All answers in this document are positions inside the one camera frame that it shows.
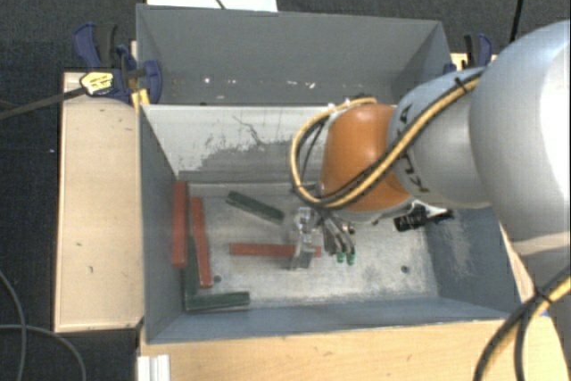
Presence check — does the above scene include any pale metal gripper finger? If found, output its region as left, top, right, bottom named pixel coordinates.
left=305, top=207, right=323, bottom=269
left=290, top=209, right=308, bottom=271

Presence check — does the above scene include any red-brown flat block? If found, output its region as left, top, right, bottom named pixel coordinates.
left=189, top=196, right=214, bottom=289
left=228, top=242, right=323, bottom=259
left=172, top=181, right=190, bottom=270

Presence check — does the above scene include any grey metal bin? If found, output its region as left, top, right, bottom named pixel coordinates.
left=135, top=3, right=524, bottom=345

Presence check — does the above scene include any black cylinder on white bracket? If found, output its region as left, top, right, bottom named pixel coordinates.
left=392, top=200, right=454, bottom=233

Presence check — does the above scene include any pale wood board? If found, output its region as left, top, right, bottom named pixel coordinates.
left=53, top=70, right=146, bottom=334

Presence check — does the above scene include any dark green flat block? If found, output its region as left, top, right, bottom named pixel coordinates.
left=225, top=190, right=286, bottom=224
left=184, top=290, right=252, bottom=312
left=182, top=235, right=201, bottom=310

